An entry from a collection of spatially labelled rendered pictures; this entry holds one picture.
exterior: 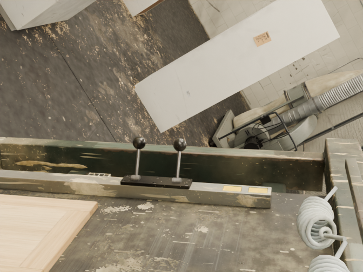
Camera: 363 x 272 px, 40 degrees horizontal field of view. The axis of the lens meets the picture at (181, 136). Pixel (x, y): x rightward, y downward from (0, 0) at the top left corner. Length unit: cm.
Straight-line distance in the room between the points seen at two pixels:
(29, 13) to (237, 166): 266
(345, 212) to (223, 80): 396
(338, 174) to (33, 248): 78
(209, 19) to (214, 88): 449
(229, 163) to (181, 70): 357
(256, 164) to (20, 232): 73
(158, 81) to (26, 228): 400
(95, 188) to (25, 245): 30
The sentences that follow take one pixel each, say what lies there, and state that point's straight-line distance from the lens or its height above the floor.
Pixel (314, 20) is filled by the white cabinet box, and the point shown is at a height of 192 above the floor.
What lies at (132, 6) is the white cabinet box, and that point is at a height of 7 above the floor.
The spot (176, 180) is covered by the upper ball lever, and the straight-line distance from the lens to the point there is 138.
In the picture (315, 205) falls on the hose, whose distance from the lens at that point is 94.
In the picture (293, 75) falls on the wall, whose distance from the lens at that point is 945.
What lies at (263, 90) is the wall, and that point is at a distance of 953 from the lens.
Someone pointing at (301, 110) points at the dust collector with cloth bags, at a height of 119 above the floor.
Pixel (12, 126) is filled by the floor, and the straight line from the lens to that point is 346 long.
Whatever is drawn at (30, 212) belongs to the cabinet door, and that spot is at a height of 117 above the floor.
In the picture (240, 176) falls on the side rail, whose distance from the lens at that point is 159.
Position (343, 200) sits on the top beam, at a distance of 121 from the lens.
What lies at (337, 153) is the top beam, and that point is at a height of 191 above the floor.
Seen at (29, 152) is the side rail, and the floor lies 99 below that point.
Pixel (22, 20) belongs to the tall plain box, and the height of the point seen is 15.
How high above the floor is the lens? 206
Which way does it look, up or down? 21 degrees down
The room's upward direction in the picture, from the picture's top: 62 degrees clockwise
